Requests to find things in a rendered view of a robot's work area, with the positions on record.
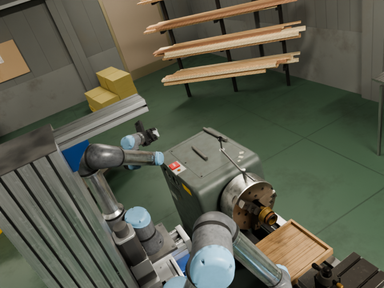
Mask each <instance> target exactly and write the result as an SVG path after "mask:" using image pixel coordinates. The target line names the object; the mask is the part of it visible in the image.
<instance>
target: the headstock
mask: <svg viewBox="0 0 384 288"><path fill-rule="evenodd" d="M207 129H209V130H211V131H213V132H215V133H217V134H219V135H221V136H223V137H225V138H227V142H225V141H224V140H222V147H223V148H225V150H224V152H225V153H226V154H227V155H228V156H229V157H230V158H231V159H232V160H233V161H234V162H235V163H236V164H237V165H238V166H239V168H240V169H246V172H247V173H254V174H256V175H257V176H259V177H261V178H262V179H264V180H265V177H264V173H263V167H262V162H261V159H260V157H259V155H258V154H257V153H255V152H253V151H252V150H250V149H248V148H246V147H244V146H243V145H241V144H240V143H238V142H236V141H234V140H232V139H231V138H229V137H227V136H225V135H223V134H222V133H220V132H218V131H216V130H215V129H213V128H211V127H208V128H207ZM192 145H194V146H195V147H196V148H198V149H199V150H200V151H201V152H203V153H204V155H206V156H207V157H208V159H207V160H205V159H204V158H203V157H202V156H201V155H199V154H198V153H197V152H196V151H195V150H194V149H193V148H192ZM220 149H221V146H220V142H219V141H218V137H216V136H214V135H212V134H210V133H208V132H206V131H204V130H203V131H201V132H199V133H198V134H196V135H194V136H192V137H190V138H188V139H186V140H184V141H183V142H181V143H179V144H177V145H175V146H173V147H171V148H169V149H168V150H166V151H164V152H162V154H163V156H164V162H163V164H162V165H160V167H161V169H162V172H163V174H164V177H165V180H166V182H167V185H168V187H169V189H170V192H171V194H172V197H173V198H174V199H175V200H176V201H177V202H178V203H179V204H180V205H181V207H182V208H183V209H184V210H185V211H186V212H187V213H188V215H189V216H191V217H192V219H193V220H194V221H196V220H197V219H198V218H199V217H200V216H201V215H202V214H204V213H207V212H210V211H218V212H221V213H222V211H221V206H220V202H221V196H222V193H223V191H224V189H225V188H226V186H227V185H228V184H229V183H230V181H232V180H233V179H234V178H235V177H237V176H238V175H240V174H242V172H241V171H239V170H238V169H237V167H236V166H235V165H234V164H233V163H232V162H231V161H230V160H229V159H228V157H227V156H225V155H224V153H223V152H221V151H220ZM242 151H243V154H239V152H242ZM239 156H243V158H239ZM238 160H240V161H239V162H238ZM175 161H178V162H179V163H180V164H181V165H182V166H184V167H185V168H186V170H184V171H182V172H180V173H179V174H177V176H176V175H175V174H174V173H173V172H172V171H171V170H170V169H169V168H168V167H167V166H168V165H170V164H172V163H174V162H175ZM211 196H212V197H211Z"/></svg>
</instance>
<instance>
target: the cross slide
mask: <svg viewBox="0 0 384 288"><path fill-rule="evenodd" d="M332 271H333V272H335V273H336V274H337V275H338V276H339V277H340V278H341V284H342V285H343V286H344V288H383V287H384V272H383V271H382V270H380V271H378V268H377V267H376V266H374V265H373V264H372V263H370V262H369V261H367V260H366V259H364V258H362V259H361V256H360V255H358V254H357V253H356V252H352V253H351V254H350V255H348V256H347V257H346V258H345V259H344V260H342V261H341V262H340V263H339V264H337V265H336V266H335V267H334V268H333V269H332Z"/></svg>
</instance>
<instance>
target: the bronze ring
mask: <svg viewBox="0 0 384 288"><path fill-rule="evenodd" d="M261 209H262V210H261V212H260V214H259V216H258V219H259V220H260V221H261V222H263V223H264V224H267V225H268V226H272V225H274V224H275V223H276V221H277V219H278V216H277V215H276V214H275V212H274V211H272V209H271V208H270V207H261Z"/></svg>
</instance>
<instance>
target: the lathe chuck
mask: <svg viewBox="0 0 384 288"><path fill-rule="evenodd" d="M250 176H251V177H252V178H254V179H255V182H254V181H252V180H251V179H250V178H249V177H247V180H248V181H249V182H248V183H243V181H244V179H243V178H241V179H239V180H238V181H236V183H235V184H233V185H232V187H231V188H230V190H229V191H228V193H227V194H226V197H225V201H224V204H223V210H224V213H225V214H226V215H227V216H229V217H230V218H231V219H232V220H233V221H234V222H236V223H237V225H238V226H239V228H240V229H242V230H248V229H250V227H251V212H249V211H248V210H245V209H242V208H240V207H239V206H238V205H236V204H234V203H233V200H234V198H235V196H237V198H239V199H243V200H246V201H250V202H253V203H254V204H256V205H257V206H258V207H259V208H261V207H262V206H261V205H260V204H259V203H258V202H257V201H256V199H260V198H261V197H262V196H263V195H264V194H265V193H266V192H268V191H269V190H270V189H271V188H272V185H271V184H270V183H268V182H267V181H265V180H264V179H262V178H261V177H259V176H257V175H250Z"/></svg>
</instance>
